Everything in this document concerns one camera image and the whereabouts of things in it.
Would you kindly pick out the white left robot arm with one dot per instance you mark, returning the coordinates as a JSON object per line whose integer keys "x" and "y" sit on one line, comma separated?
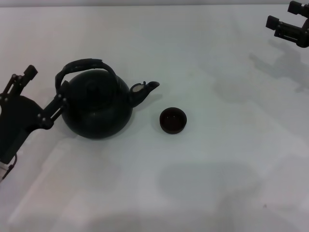
{"x": 3, "y": 170}

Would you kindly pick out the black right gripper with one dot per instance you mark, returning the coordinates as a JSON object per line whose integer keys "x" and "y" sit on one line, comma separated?
{"x": 304, "y": 36}

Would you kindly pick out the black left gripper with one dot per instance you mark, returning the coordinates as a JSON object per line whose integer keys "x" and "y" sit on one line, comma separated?
{"x": 17, "y": 118}

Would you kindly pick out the small dark brown teacup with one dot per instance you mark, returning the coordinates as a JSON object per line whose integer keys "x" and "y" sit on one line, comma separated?
{"x": 172, "y": 120}

